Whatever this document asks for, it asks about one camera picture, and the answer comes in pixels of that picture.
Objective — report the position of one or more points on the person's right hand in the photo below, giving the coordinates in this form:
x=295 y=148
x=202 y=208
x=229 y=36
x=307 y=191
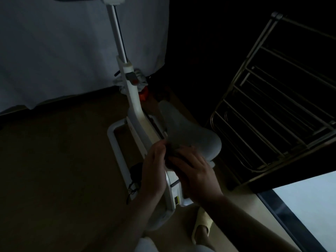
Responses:
x=199 y=178

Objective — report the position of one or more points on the person's left hand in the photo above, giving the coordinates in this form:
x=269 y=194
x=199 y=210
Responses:
x=153 y=175

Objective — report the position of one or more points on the grey cleaning cloth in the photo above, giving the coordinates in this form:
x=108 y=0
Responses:
x=173 y=152

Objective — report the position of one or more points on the grey bike saddle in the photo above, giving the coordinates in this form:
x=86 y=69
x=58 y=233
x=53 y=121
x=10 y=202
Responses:
x=189 y=131

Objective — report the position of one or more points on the white exercise bike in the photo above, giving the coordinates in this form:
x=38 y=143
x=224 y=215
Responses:
x=134 y=102

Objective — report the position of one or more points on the person's left forearm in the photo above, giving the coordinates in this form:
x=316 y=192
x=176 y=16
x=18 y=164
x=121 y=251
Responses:
x=120 y=228

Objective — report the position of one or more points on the person's right forearm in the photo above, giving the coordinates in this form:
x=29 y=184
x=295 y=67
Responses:
x=249 y=225

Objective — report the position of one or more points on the person's right leg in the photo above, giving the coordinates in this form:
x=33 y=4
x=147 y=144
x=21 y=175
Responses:
x=203 y=233

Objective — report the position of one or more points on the person's white shorts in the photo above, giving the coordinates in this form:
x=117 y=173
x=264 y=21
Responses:
x=147 y=245

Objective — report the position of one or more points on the pale yellow slipper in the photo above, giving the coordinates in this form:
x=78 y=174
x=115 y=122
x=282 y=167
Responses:
x=200 y=220

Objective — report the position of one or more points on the dark stone door threshold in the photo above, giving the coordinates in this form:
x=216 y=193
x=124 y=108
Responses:
x=288 y=220

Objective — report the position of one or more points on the metal drying rack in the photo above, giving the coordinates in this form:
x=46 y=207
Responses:
x=275 y=107

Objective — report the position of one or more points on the white hanging sheet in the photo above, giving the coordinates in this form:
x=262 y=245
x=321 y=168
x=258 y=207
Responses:
x=52 y=49

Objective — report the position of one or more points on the dark wooden door frame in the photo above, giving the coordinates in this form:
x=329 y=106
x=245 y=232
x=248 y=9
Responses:
x=288 y=175

